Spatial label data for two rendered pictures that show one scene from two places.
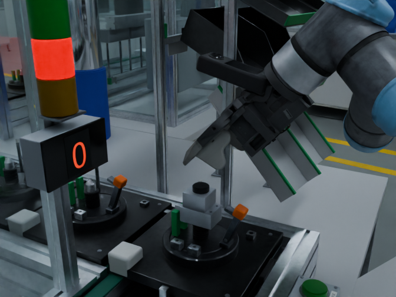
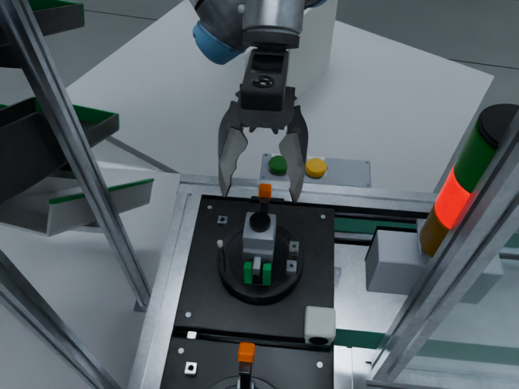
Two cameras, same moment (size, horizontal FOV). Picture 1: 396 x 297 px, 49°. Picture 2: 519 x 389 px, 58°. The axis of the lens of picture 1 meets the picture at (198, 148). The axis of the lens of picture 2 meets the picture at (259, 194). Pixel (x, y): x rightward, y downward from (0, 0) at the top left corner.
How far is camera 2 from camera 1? 0.92 m
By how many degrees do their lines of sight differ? 86
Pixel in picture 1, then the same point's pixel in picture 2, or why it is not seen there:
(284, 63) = (300, 16)
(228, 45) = (69, 120)
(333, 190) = not seen: outside the picture
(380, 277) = (174, 158)
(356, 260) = (153, 175)
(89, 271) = (346, 363)
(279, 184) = (144, 191)
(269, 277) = (274, 198)
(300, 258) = (235, 181)
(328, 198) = not seen: hidden behind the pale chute
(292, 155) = (61, 185)
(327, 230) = not seen: hidden behind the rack
